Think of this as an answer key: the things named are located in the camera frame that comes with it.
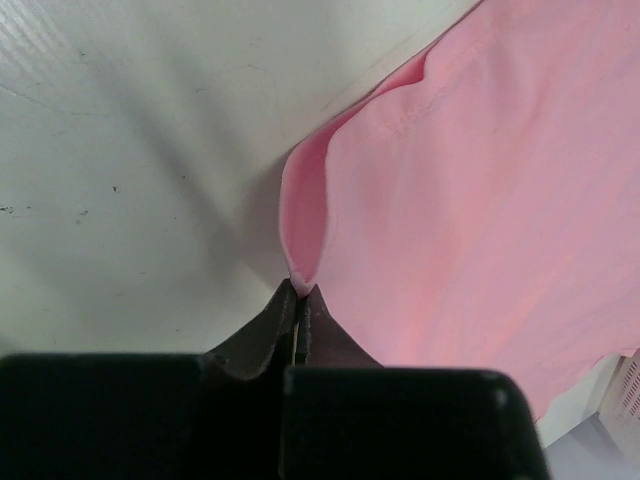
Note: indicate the light pink t-shirt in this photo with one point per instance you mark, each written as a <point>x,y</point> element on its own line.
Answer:
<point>480,208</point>

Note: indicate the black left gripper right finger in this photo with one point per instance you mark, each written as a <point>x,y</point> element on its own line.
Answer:
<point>347,417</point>

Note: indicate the white plastic basket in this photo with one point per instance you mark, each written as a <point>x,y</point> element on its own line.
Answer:
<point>619,409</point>

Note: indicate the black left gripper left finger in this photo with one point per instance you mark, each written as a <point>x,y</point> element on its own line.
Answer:
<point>212,415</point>

